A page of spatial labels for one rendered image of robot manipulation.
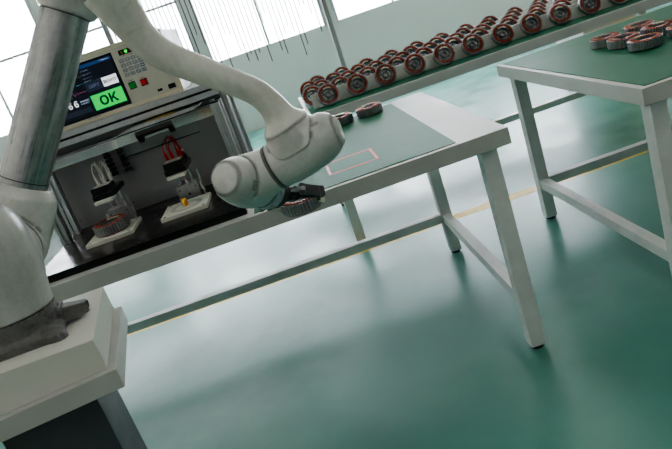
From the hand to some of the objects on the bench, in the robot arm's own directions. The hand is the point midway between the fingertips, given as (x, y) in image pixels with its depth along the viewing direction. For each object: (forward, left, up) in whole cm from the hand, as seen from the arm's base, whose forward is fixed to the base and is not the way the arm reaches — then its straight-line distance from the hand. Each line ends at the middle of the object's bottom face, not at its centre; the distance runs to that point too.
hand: (300, 201), depth 164 cm
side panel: (+78, -2, -1) cm, 78 cm away
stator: (+48, +51, -1) cm, 70 cm away
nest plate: (+43, +27, -1) cm, 51 cm away
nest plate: (+48, +50, -3) cm, 70 cm away
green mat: (+54, -29, 0) cm, 61 cm away
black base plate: (+47, +38, -4) cm, 61 cm away
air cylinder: (+57, +24, -1) cm, 62 cm away
